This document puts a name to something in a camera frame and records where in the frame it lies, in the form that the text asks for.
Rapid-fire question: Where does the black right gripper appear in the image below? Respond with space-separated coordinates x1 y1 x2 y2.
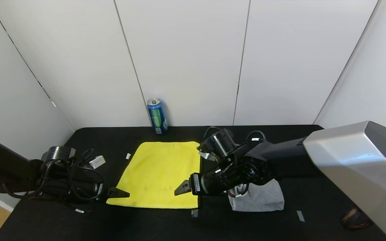
174 169 224 196

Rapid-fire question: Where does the black left camera cable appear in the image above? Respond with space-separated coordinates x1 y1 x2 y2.
78 149 95 162

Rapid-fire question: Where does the dark braided hanging cable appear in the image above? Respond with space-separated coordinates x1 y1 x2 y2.
340 206 373 231

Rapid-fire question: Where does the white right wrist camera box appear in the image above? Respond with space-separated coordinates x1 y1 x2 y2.
198 150 217 162

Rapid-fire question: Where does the black right motor cable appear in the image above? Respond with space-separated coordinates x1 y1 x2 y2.
246 130 266 142

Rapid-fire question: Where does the yellow microfiber towel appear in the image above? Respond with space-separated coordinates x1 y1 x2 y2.
106 141 202 209

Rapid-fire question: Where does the black fabric table cover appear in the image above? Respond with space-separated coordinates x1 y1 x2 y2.
0 125 386 241

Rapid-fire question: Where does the black right cable loop with tag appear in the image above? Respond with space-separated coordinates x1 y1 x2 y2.
228 183 249 198

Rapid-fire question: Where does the grey terry towel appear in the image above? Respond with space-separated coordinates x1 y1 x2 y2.
228 178 285 212

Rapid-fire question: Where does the blue drink can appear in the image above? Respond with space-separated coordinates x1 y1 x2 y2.
147 98 169 135

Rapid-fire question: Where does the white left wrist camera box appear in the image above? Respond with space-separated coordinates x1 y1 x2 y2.
89 155 107 169

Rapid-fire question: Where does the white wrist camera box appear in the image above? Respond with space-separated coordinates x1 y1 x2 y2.
89 155 107 169
198 150 217 162

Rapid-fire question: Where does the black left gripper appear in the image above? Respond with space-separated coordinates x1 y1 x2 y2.
74 181 130 203

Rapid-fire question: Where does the black left wrist cable bundle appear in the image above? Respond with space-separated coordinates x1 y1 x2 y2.
1 149 108 214

